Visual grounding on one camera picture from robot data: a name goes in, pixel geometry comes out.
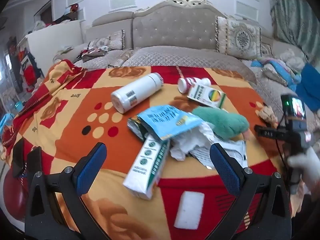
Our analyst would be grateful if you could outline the green patterned curtain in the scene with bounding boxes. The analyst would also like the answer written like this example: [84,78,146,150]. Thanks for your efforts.
[270,0,320,63]

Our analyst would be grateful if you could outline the white pill bottle pink label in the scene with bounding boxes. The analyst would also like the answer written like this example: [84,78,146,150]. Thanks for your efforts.
[177,77,212,93]

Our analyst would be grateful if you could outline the white thermos bottle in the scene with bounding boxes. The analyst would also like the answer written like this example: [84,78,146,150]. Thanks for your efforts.
[111,72,164,114]

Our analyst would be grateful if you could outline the dark blue cloth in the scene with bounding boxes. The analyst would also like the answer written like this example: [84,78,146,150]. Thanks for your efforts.
[296,64,320,113]

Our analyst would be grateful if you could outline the white printed torn wrapper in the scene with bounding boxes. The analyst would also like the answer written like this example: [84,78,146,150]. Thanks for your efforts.
[190,140,248,169]

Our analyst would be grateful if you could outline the red orange printed blanket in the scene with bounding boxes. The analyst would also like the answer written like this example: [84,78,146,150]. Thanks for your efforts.
[0,59,293,240]

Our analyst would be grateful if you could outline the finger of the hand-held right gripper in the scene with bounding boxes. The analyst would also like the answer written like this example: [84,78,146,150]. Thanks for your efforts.
[254,124,288,140]

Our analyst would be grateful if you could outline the black cable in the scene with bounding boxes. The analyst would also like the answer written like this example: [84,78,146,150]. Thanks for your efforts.
[275,139,292,180]

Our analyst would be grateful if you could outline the light blue towel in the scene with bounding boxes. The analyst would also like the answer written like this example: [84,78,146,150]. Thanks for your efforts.
[251,59,298,90]

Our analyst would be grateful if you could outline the white tissue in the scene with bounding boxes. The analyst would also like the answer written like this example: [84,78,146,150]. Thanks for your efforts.
[170,124,215,162]

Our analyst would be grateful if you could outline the dark red clothes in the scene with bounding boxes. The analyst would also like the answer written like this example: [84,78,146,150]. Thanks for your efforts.
[80,46,110,62]

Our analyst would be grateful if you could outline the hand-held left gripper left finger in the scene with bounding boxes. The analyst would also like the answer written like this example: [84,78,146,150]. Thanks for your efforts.
[24,142,108,240]

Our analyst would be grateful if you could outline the silver foil packet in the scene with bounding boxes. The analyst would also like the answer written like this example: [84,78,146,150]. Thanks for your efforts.
[127,117,150,140]

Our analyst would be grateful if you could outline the white cabinet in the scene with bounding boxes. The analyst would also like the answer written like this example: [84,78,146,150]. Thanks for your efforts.
[26,19,84,80]

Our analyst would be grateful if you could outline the green fluffy towel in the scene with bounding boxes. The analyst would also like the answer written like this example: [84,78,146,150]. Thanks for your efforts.
[192,106,250,139]

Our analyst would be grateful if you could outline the red round stool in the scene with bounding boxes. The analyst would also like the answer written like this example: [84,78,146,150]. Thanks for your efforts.
[4,172,33,228]

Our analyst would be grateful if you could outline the long white green box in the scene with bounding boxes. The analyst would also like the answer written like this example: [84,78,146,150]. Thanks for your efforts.
[123,132,170,200]

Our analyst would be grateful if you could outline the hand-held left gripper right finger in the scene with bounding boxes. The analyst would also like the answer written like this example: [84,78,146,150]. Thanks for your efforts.
[209,142,293,240]

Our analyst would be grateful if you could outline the small ornate beige cushion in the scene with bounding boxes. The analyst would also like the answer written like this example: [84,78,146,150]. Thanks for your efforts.
[260,41,274,58]

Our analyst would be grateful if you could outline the grey quilted sofa cover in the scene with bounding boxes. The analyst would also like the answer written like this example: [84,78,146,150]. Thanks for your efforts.
[75,45,257,83]

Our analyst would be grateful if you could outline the white tissue pack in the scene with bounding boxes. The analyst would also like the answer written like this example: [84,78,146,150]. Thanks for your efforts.
[174,190,204,229]

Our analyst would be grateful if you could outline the large ornate beige cushion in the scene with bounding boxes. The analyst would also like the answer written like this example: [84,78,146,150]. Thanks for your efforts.
[216,16,262,60]

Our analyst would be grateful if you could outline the medicine box with rainbow circle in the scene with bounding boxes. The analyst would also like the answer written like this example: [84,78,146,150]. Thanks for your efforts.
[187,84,227,110]

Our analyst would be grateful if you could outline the light blue plastic packet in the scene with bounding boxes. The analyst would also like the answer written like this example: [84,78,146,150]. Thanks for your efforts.
[137,105,204,140]

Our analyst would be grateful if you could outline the brown plush toy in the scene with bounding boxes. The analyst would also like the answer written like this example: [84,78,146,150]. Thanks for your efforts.
[257,105,279,128]

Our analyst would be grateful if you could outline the person's right hand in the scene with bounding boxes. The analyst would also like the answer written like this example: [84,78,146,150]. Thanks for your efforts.
[287,146,320,196]

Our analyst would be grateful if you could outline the striped beige cushion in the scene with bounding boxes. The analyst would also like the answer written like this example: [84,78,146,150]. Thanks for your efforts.
[87,29,125,52]

